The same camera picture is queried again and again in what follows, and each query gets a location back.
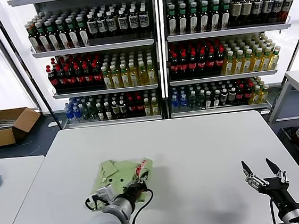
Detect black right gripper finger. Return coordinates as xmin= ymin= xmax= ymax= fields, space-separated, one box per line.
xmin=241 ymin=157 xmax=270 ymax=190
xmin=265 ymin=155 xmax=289 ymax=186

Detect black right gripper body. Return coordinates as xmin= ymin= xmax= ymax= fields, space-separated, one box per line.
xmin=256 ymin=175 xmax=297 ymax=212

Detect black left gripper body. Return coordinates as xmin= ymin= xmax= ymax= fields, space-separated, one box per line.
xmin=124 ymin=182 xmax=150 ymax=201

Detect light green polo shirt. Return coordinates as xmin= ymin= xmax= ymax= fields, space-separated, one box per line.
xmin=86 ymin=155 xmax=158 ymax=209

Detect dark grey storage crate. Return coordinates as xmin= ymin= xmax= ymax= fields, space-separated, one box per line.
xmin=278 ymin=126 xmax=299 ymax=168

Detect grey metal side table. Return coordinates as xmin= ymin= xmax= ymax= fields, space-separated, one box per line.
xmin=263 ymin=70 xmax=299 ymax=181

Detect small yellow juice bottle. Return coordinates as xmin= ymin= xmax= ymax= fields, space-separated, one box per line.
xmin=150 ymin=97 xmax=161 ymax=117
xmin=258 ymin=85 xmax=271 ymax=104
xmin=248 ymin=85 xmax=262 ymax=105
xmin=143 ymin=97 xmax=153 ymax=117

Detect small red-label cola bottle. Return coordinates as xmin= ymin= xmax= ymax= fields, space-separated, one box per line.
xmin=135 ymin=95 xmax=146 ymax=118
xmin=234 ymin=85 xmax=246 ymax=105
xmin=127 ymin=96 xmax=138 ymax=119
xmin=243 ymin=82 xmax=255 ymax=105

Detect small white-label dark bottle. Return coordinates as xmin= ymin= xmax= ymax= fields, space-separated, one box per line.
xmin=227 ymin=87 xmax=238 ymax=106
xmin=111 ymin=100 xmax=121 ymax=120
xmin=118 ymin=99 xmax=128 ymax=119
xmin=218 ymin=88 xmax=230 ymax=107

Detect small black white-cap bottle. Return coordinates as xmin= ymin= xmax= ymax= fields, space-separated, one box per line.
xmin=96 ymin=103 xmax=105 ymax=122
xmin=211 ymin=90 xmax=222 ymax=109
xmin=103 ymin=101 xmax=113 ymax=121
xmin=204 ymin=90 xmax=214 ymax=109

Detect blue water bottle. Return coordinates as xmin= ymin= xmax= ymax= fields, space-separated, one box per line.
xmin=179 ymin=93 xmax=189 ymax=108
xmin=64 ymin=103 xmax=75 ymax=120
xmin=72 ymin=104 xmax=83 ymax=119
xmin=171 ymin=94 xmax=181 ymax=109

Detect dark green drink bottle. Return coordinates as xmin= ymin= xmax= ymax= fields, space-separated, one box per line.
xmin=187 ymin=90 xmax=198 ymax=110
xmin=81 ymin=102 xmax=92 ymax=121
xmin=195 ymin=89 xmax=206 ymax=110
xmin=88 ymin=101 xmax=99 ymax=121

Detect red-cap cola bottle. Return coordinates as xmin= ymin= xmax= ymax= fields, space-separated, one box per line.
xmin=92 ymin=61 xmax=104 ymax=88
xmin=82 ymin=62 xmax=96 ymax=89
xmin=213 ymin=46 xmax=228 ymax=74
xmin=169 ymin=51 xmax=181 ymax=79
xmin=47 ymin=67 xmax=60 ymax=93
xmin=205 ymin=47 xmax=218 ymax=75
xmin=187 ymin=49 xmax=200 ymax=77
xmin=178 ymin=50 xmax=190 ymax=78
xmin=55 ymin=66 xmax=69 ymax=92
xmin=64 ymin=64 xmax=78 ymax=90
xmin=196 ymin=48 xmax=209 ymax=76
xmin=73 ymin=63 xmax=87 ymax=90

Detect grey metal shelf unit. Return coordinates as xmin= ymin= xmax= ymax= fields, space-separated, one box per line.
xmin=8 ymin=0 xmax=167 ymax=135
xmin=157 ymin=0 xmax=299 ymax=120

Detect green-cap dark tea bottle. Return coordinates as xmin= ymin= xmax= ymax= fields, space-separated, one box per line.
xmin=165 ymin=4 xmax=179 ymax=37
xmin=45 ymin=19 xmax=61 ymax=51
xmin=209 ymin=0 xmax=223 ymax=32
xmin=55 ymin=18 xmax=71 ymax=50
xmin=35 ymin=21 xmax=52 ymax=52
xmin=76 ymin=15 xmax=92 ymax=48
xmin=187 ymin=2 xmax=201 ymax=34
xmin=27 ymin=23 xmax=41 ymax=53
xmin=198 ymin=1 xmax=212 ymax=33
xmin=65 ymin=16 xmax=81 ymax=49
xmin=219 ymin=0 xmax=234 ymax=31
xmin=176 ymin=3 xmax=190 ymax=36

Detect white-label dark drink bottle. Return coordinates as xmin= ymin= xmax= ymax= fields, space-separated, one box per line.
xmin=106 ymin=10 xmax=120 ymax=38
xmin=271 ymin=0 xmax=287 ymax=23
xmin=96 ymin=11 xmax=110 ymax=39
xmin=251 ymin=0 xmax=266 ymax=26
xmin=127 ymin=7 xmax=141 ymax=35
xmin=137 ymin=6 xmax=151 ymax=34
xmin=117 ymin=9 xmax=130 ymax=37
xmin=86 ymin=13 xmax=99 ymax=40
xmin=261 ymin=0 xmax=277 ymax=24

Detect beige-label dark drink bottle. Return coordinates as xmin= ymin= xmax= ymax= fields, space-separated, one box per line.
xmin=240 ymin=0 xmax=256 ymax=27
xmin=230 ymin=0 xmax=246 ymax=28

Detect red-label dark drink bottle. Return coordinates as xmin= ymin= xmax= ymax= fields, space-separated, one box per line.
xmin=279 ymin=0 xmax=297 ymax=23

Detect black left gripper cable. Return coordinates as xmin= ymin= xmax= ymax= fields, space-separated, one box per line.
xmin=125 ymin=188 xmax=157 ymax=224

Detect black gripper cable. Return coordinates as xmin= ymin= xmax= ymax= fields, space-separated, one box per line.
xmin=268 ymin=197 xmax=278 ymax=224
xmin=125 ymin=188 xmax=157 ymax=224

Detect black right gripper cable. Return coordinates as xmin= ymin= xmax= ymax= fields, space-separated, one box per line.
xmin=268 ymin=197 xmax=278 ymax=224

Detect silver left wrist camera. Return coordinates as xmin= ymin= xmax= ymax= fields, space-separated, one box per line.
xmin=82 ymin=184 xmax=119 ymax=212

